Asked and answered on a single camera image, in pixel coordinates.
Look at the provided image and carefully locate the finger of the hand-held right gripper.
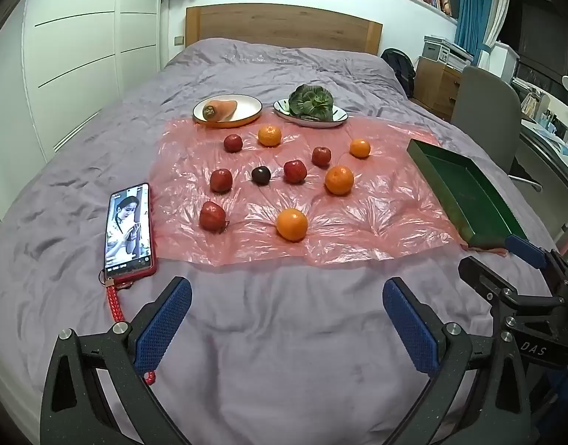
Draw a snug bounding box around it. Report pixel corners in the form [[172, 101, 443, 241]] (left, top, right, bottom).
[[505, 234, 568, 297], [458, 256, 567, 309]]

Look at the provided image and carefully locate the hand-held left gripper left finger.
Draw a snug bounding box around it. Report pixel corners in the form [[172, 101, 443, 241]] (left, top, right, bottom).
[[40, 276, 193, 445]]

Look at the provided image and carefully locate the black backpack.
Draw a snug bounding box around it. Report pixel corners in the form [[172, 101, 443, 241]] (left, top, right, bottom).
[[381, 47, 416, 98]]

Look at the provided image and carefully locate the blue curtain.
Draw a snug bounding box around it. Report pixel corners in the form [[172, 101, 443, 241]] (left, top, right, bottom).
[[453, 0, 495, 66]]

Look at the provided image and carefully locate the patterned white plate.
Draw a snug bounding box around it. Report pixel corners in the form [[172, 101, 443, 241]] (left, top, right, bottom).
[[273, 97, 349, 128]]

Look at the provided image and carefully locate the red braided phone strap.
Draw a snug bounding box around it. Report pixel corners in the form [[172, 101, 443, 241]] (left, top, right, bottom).
[[97, 271, 156, 385]]

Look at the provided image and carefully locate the carrot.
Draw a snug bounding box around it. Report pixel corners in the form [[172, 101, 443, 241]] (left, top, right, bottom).
[[203, 100, 238, 121]]

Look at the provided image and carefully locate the white plate with orange rim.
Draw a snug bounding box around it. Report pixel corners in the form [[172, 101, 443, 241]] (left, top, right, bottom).
[[192, 95, 263, 129]]

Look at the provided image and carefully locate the grey chair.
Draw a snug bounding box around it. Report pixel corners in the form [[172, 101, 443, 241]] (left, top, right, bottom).
[[451, 66, 544, 191]]

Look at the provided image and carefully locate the pink plastic sheet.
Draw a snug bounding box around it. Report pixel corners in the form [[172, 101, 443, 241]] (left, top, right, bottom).
[[149, 113, 509, 267]]

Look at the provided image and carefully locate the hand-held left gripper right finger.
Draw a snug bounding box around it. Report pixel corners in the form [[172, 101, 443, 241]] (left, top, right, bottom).
[[382, 277, 541, 445]]

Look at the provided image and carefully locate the green tray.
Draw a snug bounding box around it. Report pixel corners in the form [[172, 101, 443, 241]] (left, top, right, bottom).
[[406, 138, 528, 247]]

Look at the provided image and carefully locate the wooden headboard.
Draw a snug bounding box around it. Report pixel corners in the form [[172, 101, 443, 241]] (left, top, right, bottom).
[[185, 4, 383, 55]]

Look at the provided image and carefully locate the white wardrobe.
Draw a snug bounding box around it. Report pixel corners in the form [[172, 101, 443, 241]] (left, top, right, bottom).
[[0, 0, 166, 223]]

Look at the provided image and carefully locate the green leafy vegetable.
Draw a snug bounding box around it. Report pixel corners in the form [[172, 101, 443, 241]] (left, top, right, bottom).
[[288, 84, 335, 122]]

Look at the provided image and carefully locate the white cabinet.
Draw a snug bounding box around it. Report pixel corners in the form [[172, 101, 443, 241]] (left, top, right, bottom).
[[478, 42, 521, 86]]

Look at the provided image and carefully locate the wooden nightstand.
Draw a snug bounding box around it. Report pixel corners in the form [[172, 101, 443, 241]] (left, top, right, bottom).
[[414, 58, 463, 119]]

